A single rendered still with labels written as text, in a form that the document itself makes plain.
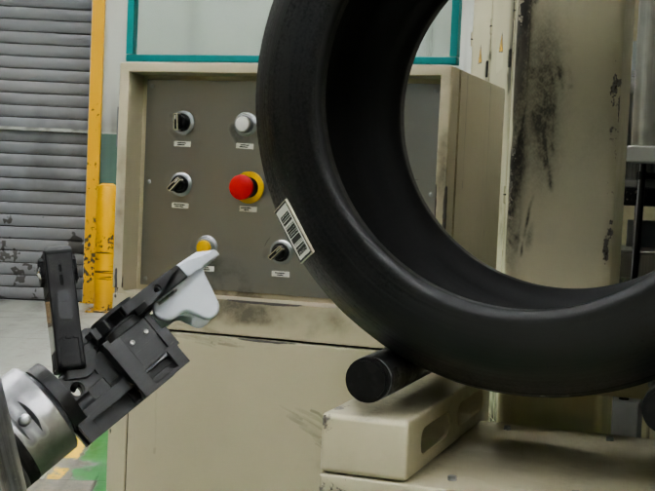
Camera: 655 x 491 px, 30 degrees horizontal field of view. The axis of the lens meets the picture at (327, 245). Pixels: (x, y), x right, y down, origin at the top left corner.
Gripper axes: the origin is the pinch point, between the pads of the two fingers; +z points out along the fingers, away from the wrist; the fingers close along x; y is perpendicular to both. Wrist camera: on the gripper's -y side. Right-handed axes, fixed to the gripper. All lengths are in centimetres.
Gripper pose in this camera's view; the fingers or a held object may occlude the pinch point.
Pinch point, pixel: (201, 254)
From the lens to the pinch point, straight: 117.7
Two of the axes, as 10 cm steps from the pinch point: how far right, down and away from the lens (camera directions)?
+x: 3.2, -2.8, -9.1
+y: 6.4, 7.7, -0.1
